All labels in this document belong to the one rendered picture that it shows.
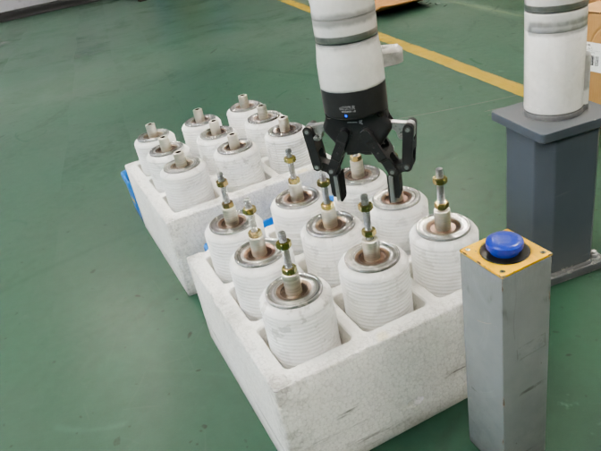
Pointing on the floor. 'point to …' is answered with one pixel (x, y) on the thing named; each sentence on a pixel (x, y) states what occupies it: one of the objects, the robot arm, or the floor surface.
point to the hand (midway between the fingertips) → (367, 190)
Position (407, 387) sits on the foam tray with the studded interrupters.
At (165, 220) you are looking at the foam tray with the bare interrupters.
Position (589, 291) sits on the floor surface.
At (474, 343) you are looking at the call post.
